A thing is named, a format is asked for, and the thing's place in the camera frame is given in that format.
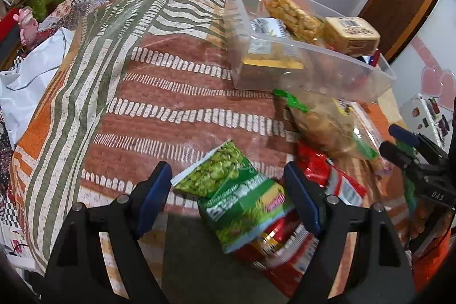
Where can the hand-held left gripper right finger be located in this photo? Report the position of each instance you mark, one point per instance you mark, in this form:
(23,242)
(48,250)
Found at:
(302,199)

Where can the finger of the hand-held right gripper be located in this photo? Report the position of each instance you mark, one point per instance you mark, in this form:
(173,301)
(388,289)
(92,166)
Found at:
(404,133)
(395,154)

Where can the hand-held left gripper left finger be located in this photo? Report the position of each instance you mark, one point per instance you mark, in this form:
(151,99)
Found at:
(155,199)

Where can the green pea snack packet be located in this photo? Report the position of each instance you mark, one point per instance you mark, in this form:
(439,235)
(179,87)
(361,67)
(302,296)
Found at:
(235,197)

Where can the yellow snack box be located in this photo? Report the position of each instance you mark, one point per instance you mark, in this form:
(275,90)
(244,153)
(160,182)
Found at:
(351,35)

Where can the long yellow biscuit packet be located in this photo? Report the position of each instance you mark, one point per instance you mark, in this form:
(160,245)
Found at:
(272,56)

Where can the clear fried snack bag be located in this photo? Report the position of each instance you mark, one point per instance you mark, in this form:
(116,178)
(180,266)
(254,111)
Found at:
(294,17)

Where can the clear plastic bin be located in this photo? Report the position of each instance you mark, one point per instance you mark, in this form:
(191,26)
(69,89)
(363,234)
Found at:
(242,22)

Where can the clear bag brown snacks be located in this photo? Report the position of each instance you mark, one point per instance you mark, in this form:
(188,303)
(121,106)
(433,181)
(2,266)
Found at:
(327,126)

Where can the small white fridge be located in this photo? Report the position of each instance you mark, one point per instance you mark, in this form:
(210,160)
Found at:
(424,115)

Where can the red snack packet white label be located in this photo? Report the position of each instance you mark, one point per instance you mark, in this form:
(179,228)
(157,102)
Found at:
(333,181)

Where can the red yellow snack packet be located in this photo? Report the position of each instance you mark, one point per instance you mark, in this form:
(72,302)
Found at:
(285,254)

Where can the white heart-print sliding door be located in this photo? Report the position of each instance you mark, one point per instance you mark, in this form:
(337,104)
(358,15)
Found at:
(427,40)

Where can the orange striped patchwork blanket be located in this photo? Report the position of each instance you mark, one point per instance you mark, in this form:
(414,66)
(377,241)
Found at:
(160,76)

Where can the white cloth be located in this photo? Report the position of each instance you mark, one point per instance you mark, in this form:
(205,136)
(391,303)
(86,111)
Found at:
(32,76)

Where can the white barcode snack packet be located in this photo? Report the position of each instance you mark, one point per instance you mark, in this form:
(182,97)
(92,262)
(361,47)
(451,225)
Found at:
(265,28)

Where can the pink plush toy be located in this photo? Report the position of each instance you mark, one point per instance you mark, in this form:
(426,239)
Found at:
(25,26)

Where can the red box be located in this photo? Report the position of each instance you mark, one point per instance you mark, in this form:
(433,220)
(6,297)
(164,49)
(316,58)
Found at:
(8,24)

